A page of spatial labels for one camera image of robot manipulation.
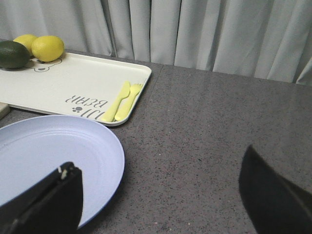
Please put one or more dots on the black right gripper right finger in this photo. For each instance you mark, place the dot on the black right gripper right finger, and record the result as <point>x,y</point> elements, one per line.
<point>274,204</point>

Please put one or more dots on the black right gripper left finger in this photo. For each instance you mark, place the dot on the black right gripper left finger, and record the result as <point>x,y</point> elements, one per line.
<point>52,206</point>

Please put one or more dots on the light blue plate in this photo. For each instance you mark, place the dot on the light blue plate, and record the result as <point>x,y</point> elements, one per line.
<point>30,149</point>

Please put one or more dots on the cream white tray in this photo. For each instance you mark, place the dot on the cream white tray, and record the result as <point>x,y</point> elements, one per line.
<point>73,84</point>

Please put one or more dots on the yellow plastic knife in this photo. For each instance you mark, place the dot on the yellow plastic knife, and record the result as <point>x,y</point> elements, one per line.
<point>109,115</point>

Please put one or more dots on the yellow plastic fork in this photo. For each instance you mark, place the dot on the yellow plastic fork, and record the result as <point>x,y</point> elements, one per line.
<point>124,110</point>

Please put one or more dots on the green lime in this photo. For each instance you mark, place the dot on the green lime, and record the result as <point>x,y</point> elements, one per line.
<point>13,55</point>

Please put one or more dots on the yellow lemon front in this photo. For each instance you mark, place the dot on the yellow lemon front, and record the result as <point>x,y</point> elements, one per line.
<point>47,48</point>

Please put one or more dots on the yellow lemon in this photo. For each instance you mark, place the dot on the yellow lemon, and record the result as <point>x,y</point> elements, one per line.
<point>27,41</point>
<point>47,48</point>

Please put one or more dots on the grey white curtain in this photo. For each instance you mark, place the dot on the grey white curtain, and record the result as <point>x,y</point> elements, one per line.
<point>270,39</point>

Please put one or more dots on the yellow lemon rear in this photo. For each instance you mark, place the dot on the yellow lemon rear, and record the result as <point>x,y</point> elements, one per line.
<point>27,41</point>

